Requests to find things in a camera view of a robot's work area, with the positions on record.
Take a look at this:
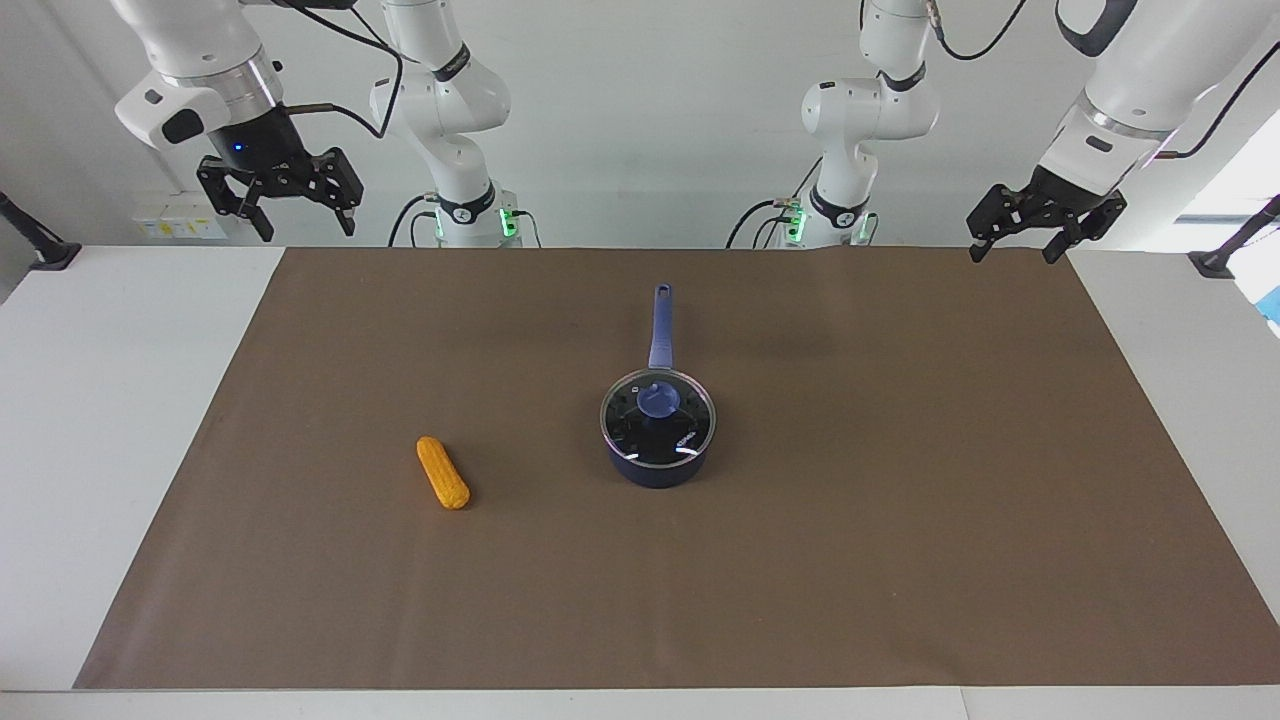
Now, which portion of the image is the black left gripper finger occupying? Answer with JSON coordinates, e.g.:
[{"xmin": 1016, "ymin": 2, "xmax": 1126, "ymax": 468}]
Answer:
[
  {"xmin": 1042, "ymin": 199, "xmax": 1122, "ymax": 266},
  {"xmin": 966, "ymin": 184, "xmax": 1022, "ymax": 264}
]

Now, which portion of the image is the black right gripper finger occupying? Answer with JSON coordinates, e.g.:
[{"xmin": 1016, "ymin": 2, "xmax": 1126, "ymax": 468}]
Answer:
[
  {"xmin": 196, "ymin": 156, "xmax": 277, "ymax": 244},
  {"xmin": 299, "ymin": 147, "xmax": 364, "ymax": 239}
]

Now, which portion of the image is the yellow corn cob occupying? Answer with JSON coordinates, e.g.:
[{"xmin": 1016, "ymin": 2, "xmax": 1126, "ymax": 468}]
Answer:
[{"xmin": 416, "ymin": 435, "xmax": 472, "ymax": 512}]

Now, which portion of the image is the glass lid with blue knob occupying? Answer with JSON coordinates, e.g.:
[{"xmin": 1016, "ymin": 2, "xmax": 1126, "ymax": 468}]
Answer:
[{"xmin": 600, "ymin": 368, "xmax": 718, "ymax": 468}]

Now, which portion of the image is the black clamp stand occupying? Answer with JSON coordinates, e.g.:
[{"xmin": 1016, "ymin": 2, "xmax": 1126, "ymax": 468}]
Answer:
[
  {"xmin": 0, "ymin": 190, "xmax": 83, "ymax": 272},
  {"xmin": 1187, "ymin": 194, "xmax": 1280, "ymax": 280}
]

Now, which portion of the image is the dark blue saucepan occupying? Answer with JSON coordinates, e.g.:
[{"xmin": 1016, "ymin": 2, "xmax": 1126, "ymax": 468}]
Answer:
[{"xmin": 599, "ymin": 282, "xmax": 719, "ymax": 490}]

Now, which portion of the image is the brown table mat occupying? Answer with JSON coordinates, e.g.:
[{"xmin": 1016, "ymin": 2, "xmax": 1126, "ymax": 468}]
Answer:
[{"xmin": 73, "ymin": 246, "xmax": 1280, "ymax": 691}]

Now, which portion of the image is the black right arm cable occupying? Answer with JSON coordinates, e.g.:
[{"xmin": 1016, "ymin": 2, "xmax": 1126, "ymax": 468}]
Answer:
[{"xmin": 270, "ymin": 0, "xmax": 405, "ymax": 141}]

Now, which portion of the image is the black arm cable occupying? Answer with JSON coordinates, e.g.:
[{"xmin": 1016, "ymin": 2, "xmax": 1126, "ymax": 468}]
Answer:
[
  {"xmin": 925, "ymin": 0, "xmax": 1280, "ymax": 161},
  {"xmin": 270, "ymin": 0, "xmax": 405, "ymax": 141}
]

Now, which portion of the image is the white wall socket box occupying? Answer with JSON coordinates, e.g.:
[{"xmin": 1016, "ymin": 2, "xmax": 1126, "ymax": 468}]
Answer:
[{"xmin": 132, "ymin": 191, "xmax": 230, "ymax": 242}]

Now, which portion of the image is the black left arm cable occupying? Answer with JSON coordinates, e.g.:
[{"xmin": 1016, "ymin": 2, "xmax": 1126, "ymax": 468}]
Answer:
[{"xmin": 925, "ymin": 0, "xmax": 1280, "ymax": 161}]

